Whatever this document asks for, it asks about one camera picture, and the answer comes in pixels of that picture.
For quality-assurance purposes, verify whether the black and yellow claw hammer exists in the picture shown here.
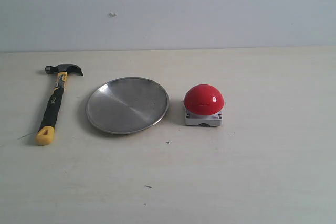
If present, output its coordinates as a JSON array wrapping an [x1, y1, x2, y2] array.
[[36, 64, 83, 146]]

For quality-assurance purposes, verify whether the red dome push button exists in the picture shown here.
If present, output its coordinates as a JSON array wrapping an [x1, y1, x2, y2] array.
[[183, 84, 226, 127]]

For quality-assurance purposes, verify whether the round stainless steel plate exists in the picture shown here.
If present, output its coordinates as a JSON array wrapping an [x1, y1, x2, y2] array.
[[85, 77, 169, 135]]

